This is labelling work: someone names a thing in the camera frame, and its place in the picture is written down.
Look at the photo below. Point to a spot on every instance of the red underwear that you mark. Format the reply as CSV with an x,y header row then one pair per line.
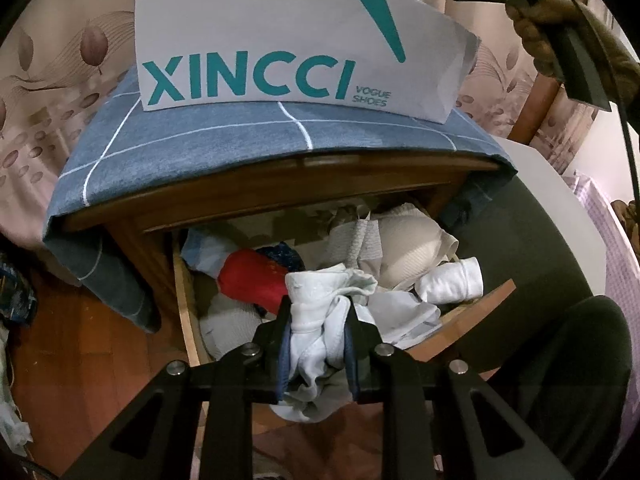
x,y
250,280

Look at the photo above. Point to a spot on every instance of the light blue white cloth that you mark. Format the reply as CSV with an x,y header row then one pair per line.
x,y
210,255

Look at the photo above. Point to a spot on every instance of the blue checked cloth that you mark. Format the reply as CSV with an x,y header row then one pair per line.
x,y
200,145

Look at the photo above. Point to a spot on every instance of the wooden nightstand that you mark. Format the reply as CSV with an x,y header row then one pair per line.
x,y
250,185

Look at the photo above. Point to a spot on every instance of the white shoe box teal print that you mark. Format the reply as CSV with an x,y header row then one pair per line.
x,y
250,25

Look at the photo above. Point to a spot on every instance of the beige leaf print curtain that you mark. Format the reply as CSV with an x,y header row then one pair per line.
x,y
60,85

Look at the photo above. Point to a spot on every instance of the beige bra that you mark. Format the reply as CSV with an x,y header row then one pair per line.
x,y
410,240

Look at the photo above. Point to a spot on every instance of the white underwear grey trim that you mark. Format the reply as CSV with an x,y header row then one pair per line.
x,y
400,315

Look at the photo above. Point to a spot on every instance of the white board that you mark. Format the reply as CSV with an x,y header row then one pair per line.
x,y
565,210

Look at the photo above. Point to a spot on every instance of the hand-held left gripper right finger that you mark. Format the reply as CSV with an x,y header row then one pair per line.
x,y
351,360

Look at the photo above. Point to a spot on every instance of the person's right hand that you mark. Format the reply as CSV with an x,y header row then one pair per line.
x,y
530,25

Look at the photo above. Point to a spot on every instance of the dark blue patterned underwear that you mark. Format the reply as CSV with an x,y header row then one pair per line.
x,y
285,257

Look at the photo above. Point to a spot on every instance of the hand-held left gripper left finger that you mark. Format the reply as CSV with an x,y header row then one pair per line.
x,y
284,360

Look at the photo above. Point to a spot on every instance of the brown cloth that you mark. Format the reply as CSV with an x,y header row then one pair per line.
x,y
627,225

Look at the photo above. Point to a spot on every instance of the white rolled sock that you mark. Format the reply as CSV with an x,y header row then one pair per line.
x,y
450,280

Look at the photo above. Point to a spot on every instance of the dark blue plastic bag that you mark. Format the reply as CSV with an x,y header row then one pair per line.
x,y
15,285

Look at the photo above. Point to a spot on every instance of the grey white patterned underwear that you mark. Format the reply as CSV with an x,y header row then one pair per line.
x,y
355,245

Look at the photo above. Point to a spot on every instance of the white plastic bag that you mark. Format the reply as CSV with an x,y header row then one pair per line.
x,y
15,430

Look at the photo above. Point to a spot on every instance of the pink checked bedsheet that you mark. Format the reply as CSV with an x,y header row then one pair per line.
x,y
620,285

